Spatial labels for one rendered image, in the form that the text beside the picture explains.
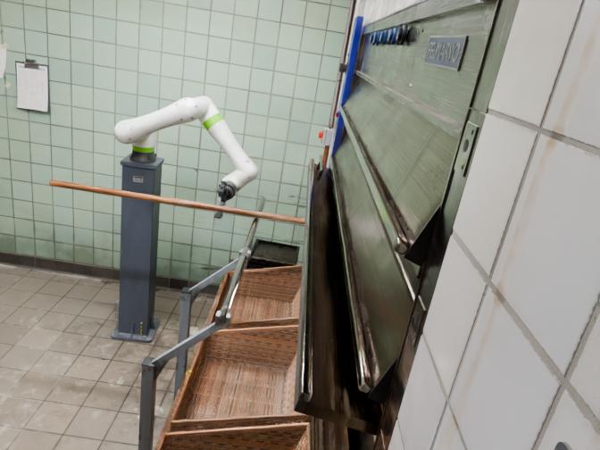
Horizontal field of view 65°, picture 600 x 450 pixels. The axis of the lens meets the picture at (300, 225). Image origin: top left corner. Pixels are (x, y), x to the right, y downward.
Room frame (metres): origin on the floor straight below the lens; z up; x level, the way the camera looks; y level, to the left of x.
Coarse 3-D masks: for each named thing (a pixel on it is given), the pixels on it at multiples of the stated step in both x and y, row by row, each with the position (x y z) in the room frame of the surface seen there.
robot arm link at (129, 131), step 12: (168, 108) 2.44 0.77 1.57; (180, 108) 2.40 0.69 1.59; (192, 108) 2.41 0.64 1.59; (204, 108) 2.52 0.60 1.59; (132, 120) 2.50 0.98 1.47; (144, 120) 2.46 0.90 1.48; (156, 120) 2.44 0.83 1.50; (168, 120) 2.43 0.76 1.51; (180, 120) 2.42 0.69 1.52; (192, 120) 2.43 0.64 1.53; (120, 132) 2.47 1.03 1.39; (132, 132) 2.47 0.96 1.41; (144, 132) 2.47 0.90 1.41
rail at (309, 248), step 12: (312, 168) 2.22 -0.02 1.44; (312, 180) 2.00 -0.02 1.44; (312, 192) 1.82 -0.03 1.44; (312, 204) 1.66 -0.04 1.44; (312, 216) 1.53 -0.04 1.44; (312, 228) 1.42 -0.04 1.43; (312, 240) 1.32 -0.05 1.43; (312, 252) 1.23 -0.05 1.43; (312, 264) 1.15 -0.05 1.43; (312, 276) 1.08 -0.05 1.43; (312, 288) 1.02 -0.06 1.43; (300, 360) 0.75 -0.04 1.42; (300, 372) 0.71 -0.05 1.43; (300, 384) 0.67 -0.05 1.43; (300, 396) 0.64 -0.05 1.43
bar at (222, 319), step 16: (256, 224) 2.04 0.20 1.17; (240, 256) 1.67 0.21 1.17; (224, 272) 1.72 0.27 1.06; (240, 272) 1.54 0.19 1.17; (192, 288) 1.72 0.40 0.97; (224, 304) 1.30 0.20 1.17; (224, 320) 1.23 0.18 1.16; (192, 336) 1.25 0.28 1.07; (208, 336) 1.24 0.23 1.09; (176, 352) 1.24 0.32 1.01; (144, 368) 1.22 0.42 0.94; (160, 368) 1.24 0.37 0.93; (176, 368) 1.70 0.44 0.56; (144, 384) 1.22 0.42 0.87; (176, 384) 1.70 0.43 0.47; (144, 400) 1.22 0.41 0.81; (144, 416) 1.22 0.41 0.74; (144, 432) 1.22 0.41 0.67; (144, 448) 1.22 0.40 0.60
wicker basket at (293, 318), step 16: (256, 272) 2.37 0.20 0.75; (272, 272) 2.38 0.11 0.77; (288, 272) 2.38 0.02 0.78; (224, 288) 2.25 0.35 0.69; (240, 288) 2.37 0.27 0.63; (256, 288) 2.37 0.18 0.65; (272, 288) 2.38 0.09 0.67; (288, 288) 2.38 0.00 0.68; (240, 304) 2.27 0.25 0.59; (256, 304) 2.30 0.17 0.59; (272, 304) 2.33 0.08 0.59; (288, 304) 2.36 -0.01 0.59; (240, 320) 2.13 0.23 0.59; (256, 320) 2.15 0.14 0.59; (272, 320) 1.84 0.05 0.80; (288, 320) 1.84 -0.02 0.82
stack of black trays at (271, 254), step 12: (264, 240) 2.75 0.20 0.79; (252, 252) 2.55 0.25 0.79; (264, 252) 2.60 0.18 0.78; (276, 252) 2.63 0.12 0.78; (288, 252) 2.66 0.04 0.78; (252, 264) 2.48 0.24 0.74; (264, 264) 2.48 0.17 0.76; (276, 264) 2.48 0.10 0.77; (288, 264) 2.47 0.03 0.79; (264, 276) 2.48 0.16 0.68; (288, 276) 2.47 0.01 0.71
